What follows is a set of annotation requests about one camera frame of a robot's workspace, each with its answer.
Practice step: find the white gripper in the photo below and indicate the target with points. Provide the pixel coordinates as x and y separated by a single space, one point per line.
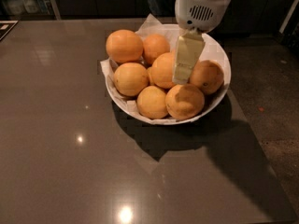
201 11

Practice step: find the white paper liner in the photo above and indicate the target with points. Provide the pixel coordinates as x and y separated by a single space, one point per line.
129 105

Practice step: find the dark tablet at table edge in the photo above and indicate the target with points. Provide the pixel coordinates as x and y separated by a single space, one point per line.
6 27

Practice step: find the right orange with stem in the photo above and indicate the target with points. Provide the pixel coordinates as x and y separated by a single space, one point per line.
207 76

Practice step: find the bottles on background shelf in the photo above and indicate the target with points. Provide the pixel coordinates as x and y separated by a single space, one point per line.
26 7

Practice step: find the white bowl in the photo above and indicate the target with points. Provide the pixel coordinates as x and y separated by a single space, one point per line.
214 52

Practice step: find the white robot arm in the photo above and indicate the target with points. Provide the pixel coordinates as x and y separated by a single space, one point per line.
194 18

